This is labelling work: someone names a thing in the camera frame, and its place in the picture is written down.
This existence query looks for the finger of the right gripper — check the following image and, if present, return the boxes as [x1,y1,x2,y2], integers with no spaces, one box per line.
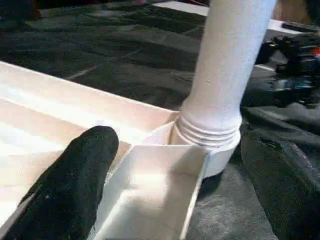
[271,77,320,107]

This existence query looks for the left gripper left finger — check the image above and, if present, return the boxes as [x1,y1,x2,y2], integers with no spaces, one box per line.
[4,125,120,240]

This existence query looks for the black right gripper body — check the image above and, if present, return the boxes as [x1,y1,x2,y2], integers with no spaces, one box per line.
[273,34,320,76]

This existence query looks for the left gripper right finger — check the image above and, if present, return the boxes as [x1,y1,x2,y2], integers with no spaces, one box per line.
[240,129,320,240]

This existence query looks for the white plastic table leg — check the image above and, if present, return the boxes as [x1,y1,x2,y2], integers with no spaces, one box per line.
[172,0,278,152]

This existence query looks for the black glossy mat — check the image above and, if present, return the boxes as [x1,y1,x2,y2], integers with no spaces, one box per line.
[0,0,320,240]

